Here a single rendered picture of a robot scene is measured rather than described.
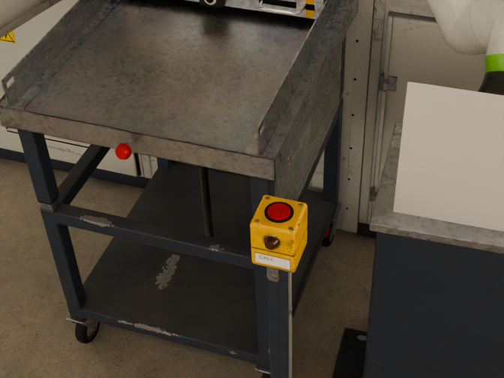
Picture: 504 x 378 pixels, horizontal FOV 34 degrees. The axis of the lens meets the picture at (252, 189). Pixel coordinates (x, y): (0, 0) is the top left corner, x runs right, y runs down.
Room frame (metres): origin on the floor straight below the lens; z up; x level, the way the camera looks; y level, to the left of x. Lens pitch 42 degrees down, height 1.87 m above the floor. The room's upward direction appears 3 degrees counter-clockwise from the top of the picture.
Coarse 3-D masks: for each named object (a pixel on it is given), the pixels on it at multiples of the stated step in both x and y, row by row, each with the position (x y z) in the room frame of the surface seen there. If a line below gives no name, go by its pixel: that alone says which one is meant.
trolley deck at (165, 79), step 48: (144, 0) 1.85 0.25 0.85; (96, 48) 1.64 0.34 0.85; (144, 48) 1.63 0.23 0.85; (192, 48) 1.62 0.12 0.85; (240, 48) 1.61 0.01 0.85; (288, 48) 1.60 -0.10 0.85; (336, 48) 1.65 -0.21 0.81; (48, 96) 1.46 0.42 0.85; (96, 96) 1.45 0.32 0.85; (144, 96) 1.44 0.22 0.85; (192, 96) 1.43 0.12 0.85; (240, 96) 1.43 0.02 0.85; (96, 144) 1.35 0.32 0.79; (144, 144) 1.31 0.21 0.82; (192, 144) 1.27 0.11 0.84; (240, 144) 1.27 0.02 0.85; (288, 144) 1.29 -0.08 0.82
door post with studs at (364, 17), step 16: (368, 0) 1.84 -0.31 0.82; (368, 16) 1.84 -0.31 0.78; (368, 32) 1.84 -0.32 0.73; (368, 48) 1.84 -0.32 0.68; (352, 96) 1.85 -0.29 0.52; (352, 112) 1.85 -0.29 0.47; (352, 128) 1.85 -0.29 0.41; (352, 144) 1.85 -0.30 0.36; (352, 160) 1.85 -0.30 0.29; (352, 176) 1.84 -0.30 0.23; (352, 192) 1.84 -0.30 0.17; (352, 208) 1.84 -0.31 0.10; (352, 224) 1.84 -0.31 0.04
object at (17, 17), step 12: (0, 0) 1.77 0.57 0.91; (12, 0) 1.79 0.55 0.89; (24, 0) 1.82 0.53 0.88; (36, 0) 1.85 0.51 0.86; (48, 0) 1.84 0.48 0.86; (60, 0) 1.87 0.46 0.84; (0, 12) 1.76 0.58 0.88; (12, 12) 1.79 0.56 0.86; (24, 12) 1.81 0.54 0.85; (36, 12) 1.81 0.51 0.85; (0, 24) 1.75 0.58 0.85; (12, 24) 1.75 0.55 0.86; (0, 36) 1.71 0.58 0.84
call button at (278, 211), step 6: (276, 204) 1.03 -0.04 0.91; (282, 204) 1.03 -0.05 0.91; (270, 210) 1.01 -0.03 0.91; (276, 210) 1.01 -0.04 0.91; (282, 210) 1.01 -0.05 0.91; (288, 210) 1.01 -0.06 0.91; (270, 216) 1.00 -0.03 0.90; (276, 216) 1.00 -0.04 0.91; (282, 216) 1.00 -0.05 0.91; (288, 216) 1.00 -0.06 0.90
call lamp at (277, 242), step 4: (264, 236) 0.98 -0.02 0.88; (268, 236) 0.97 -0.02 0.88; (272, 236) 0.97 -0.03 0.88; (276, 236) 0.97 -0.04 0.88; (264, 240) 0.97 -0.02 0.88; (268, 240) 0.97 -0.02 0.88; (272, 240) 0.97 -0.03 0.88; (276, 240) 0.97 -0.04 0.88; (268, 244) 0.96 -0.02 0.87; (272, 244) 0.96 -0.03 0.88; (276, 244) 0.96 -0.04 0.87; (280, 244) 0.97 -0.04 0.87; (268, 248) 0.96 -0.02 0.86; (272, 248) 0.96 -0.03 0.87; (276, 248) 0.97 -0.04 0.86
